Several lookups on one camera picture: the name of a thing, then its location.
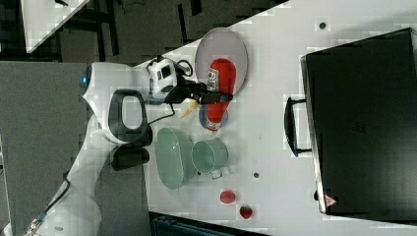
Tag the black toaster oven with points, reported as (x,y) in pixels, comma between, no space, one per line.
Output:
(361,107)

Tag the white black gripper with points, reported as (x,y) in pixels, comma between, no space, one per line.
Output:
(163,78)

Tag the green perforated strainer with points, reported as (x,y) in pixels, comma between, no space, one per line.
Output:
(173,158)

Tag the green cup with handle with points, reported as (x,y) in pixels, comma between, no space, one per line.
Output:
(209,157)

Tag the white side table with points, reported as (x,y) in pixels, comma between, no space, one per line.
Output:
(42,18)

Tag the grey round plate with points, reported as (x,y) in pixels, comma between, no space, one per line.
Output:
(222,43)

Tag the pink strawberry toy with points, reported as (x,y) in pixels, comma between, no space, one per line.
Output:
(227,197)

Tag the yellow plush banana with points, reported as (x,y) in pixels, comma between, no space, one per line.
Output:
(192,105)

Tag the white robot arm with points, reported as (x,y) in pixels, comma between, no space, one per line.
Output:
(117,95)

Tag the red strawberry toy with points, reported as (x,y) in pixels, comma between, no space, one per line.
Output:
(246,212)

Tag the blue small bowl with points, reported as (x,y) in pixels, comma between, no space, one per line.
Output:
(203,117)

